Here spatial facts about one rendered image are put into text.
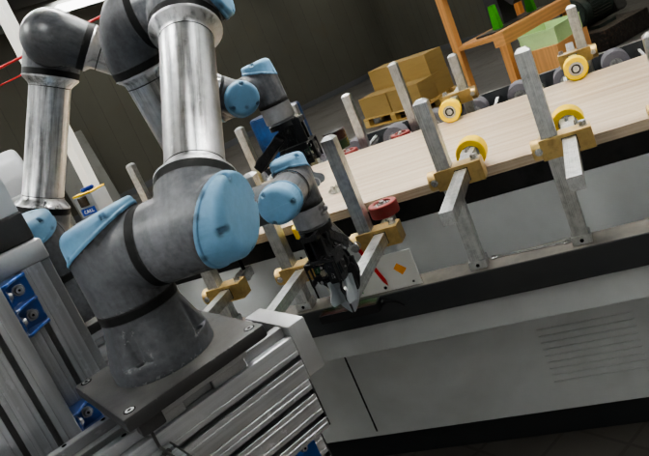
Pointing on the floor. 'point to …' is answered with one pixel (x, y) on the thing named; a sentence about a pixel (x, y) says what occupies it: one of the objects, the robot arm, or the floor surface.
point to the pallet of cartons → (383, 88)
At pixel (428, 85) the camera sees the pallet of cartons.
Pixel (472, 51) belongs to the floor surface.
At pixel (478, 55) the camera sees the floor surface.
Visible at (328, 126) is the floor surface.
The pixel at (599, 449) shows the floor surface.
